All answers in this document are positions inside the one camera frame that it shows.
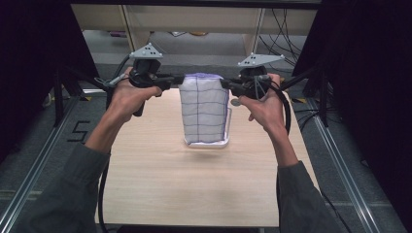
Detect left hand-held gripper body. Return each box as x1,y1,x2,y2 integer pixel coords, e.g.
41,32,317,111
128,42,177,117

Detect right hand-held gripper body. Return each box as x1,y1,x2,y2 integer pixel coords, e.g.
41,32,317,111
237,52,287,100

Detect white cloth with purple grid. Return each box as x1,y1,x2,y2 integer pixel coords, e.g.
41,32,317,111
178,72,231,146

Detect white plastic rack with handle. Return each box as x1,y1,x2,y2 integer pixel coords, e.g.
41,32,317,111
183,106,234,150

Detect person's left hand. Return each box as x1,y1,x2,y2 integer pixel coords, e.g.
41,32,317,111
106,66,163,126

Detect person's right hand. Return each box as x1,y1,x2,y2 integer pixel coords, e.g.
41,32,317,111
238,73,287,134

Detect beige wooden desk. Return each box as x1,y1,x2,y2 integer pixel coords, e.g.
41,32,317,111
70,3,319,64

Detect black metal stand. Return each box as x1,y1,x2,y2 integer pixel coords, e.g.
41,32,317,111
279,63,332,128
52,63,113,128

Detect black curtain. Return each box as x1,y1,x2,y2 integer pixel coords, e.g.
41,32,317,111
291,0,412,226
0,0,103,164

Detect grey right gripper cable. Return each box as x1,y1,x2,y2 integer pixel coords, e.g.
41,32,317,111
254,75,271,100

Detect grey left gripper cable plug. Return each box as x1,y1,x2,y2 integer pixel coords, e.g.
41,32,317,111
94,72,130,87

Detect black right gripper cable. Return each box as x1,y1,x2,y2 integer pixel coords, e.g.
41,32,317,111
271,80,292,208

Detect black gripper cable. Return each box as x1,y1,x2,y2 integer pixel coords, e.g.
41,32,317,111
94,53,131,233
271,80,292,208

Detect bundle of black hanging cables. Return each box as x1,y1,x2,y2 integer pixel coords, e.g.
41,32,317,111
257,8,309,74

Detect black floor cables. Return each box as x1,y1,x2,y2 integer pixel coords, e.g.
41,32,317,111
292,108,323,131

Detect aluminium floor rail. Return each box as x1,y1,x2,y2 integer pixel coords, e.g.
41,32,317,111
0,96,81,233
305,96,383,233

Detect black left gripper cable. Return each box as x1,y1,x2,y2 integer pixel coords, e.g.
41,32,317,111
94,53,131,233

